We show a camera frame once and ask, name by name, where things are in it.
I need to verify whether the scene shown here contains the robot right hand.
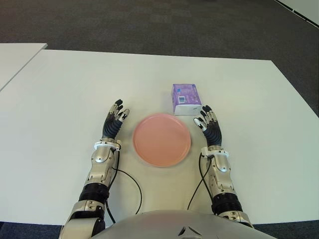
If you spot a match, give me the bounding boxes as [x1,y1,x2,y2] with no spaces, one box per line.
[192,105,223,147]

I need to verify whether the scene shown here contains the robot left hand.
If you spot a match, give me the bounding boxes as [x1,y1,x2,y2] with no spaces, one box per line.
[101,99,131,139]

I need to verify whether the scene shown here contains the purple tissue paper pack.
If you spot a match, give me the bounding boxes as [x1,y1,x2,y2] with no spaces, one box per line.
[171,83,203,117]

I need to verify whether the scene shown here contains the pink round plate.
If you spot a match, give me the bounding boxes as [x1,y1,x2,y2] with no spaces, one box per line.
[132,113,192,168]

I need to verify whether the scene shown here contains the silver robot torso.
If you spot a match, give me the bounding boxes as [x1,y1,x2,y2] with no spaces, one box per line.
[91,210,262,239]

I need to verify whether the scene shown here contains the adjacent white table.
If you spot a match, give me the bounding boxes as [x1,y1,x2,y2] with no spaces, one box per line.
[0,43,48,92]

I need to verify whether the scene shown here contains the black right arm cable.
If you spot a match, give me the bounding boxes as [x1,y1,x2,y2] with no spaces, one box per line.
[186,152,215,212]

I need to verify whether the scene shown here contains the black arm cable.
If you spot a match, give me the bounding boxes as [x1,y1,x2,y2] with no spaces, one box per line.
[186,152,215,212]
[104,146,143,224]

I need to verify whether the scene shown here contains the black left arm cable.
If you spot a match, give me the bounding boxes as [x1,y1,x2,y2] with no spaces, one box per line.
[104,146,143,224]

